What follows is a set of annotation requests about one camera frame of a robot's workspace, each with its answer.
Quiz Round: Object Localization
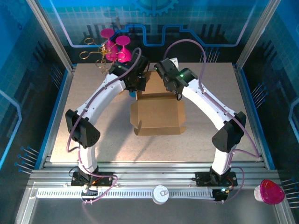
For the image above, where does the brown cardboard paper box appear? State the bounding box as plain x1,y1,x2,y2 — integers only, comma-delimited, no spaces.
129,70,188,137

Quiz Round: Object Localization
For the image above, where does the pink wine glass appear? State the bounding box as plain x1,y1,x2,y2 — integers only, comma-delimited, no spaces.
115,35,133,64
100,28,118,62

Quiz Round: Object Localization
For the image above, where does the black controller board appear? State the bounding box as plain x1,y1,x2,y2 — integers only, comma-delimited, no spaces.
212,186,231,203

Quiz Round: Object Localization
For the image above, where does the white cup with pink lid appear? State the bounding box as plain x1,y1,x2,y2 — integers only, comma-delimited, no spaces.
254,179,285,205

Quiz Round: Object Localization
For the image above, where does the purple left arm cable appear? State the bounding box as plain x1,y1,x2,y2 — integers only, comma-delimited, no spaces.
66,47,142,206

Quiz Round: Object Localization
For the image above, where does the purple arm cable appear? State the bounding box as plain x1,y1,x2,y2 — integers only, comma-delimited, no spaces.
163,39,261,203
66,47,142,206

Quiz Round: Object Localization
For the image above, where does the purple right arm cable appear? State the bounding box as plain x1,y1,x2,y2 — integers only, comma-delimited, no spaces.
163,39,261,203

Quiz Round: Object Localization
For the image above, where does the gold wire glass rack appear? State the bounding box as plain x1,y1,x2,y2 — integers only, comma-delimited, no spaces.
79,37,120,75

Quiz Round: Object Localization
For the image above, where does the aluminium frame rail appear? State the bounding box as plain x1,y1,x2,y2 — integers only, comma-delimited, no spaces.
27,161,282,190

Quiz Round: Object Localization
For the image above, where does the aluminium frame post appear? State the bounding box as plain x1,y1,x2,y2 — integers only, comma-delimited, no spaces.
235,0,274,69
25,0,76,72

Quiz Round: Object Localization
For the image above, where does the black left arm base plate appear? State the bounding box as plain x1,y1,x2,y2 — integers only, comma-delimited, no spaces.
71,171,114,187

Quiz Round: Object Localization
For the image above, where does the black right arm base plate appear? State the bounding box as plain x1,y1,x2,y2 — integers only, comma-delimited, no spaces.
195,171,238,187

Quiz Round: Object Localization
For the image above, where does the white slotted cable duct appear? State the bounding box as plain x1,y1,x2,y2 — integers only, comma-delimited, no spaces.
36,188,216,199

